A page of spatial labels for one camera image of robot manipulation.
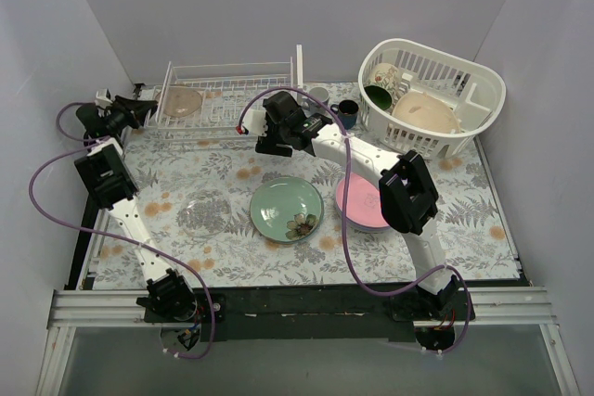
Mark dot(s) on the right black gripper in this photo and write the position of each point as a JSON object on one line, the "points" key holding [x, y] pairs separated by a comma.
{"points": [[270, 145]]}

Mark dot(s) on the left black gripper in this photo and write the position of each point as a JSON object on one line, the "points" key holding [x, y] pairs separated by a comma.
{"points": [[125, 108]]}

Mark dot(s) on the green plate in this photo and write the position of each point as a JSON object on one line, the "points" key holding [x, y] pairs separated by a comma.
{"points": [[286, 209]]}

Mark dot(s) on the white wire dish rack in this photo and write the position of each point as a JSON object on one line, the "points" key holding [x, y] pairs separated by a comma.
{"points": [[226, 89]]}

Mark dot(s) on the pink plate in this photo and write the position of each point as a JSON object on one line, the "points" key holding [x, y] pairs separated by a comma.
{"points": [[363, 203]]}

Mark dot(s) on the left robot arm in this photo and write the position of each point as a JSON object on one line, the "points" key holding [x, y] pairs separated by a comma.
{"points": [[112, 187]]}

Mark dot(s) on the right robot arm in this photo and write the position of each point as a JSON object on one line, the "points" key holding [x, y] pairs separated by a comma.
{"points": [[408, 195]]}

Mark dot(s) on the cream leaf-shaped dish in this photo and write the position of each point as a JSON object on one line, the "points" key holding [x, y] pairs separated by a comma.
{"points": [[426, 112]]}

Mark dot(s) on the grey mug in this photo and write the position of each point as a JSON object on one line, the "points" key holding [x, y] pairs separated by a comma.
{"points": [[316, 96]]}

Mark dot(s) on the floral tablecloth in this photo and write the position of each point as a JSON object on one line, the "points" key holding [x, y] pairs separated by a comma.
{"points": [[470, 224]]}

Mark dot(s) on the dark blue mug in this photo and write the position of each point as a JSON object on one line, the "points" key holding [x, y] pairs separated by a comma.
{"points": [[347, 112]]}

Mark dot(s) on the white cutting board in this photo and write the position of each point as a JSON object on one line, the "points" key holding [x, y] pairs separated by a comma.
{"points": [[299, 66]]}

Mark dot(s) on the floral mug green inside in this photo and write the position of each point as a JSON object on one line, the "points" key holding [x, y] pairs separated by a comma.
{"points": [[381, 85]]}

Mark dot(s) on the white plastic basket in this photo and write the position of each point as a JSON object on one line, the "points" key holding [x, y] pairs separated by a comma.
{"points": [[475, 94]]}

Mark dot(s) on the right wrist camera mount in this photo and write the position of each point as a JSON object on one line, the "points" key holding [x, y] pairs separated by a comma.
{"points": [[253, 124]]}

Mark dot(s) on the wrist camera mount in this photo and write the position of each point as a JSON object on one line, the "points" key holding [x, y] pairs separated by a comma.
{"points": [[103, 98], [253, 124]]}

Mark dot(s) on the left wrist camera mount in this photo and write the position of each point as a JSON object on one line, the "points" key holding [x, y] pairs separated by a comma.
{"points": [[103, 98]]}

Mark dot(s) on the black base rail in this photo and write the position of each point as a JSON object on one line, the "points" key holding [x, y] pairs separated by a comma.
{"points": [[324, 312]]}

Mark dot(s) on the aluminium frame rail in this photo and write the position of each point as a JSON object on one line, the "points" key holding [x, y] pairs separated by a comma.
{"points": [[91, 308]]}

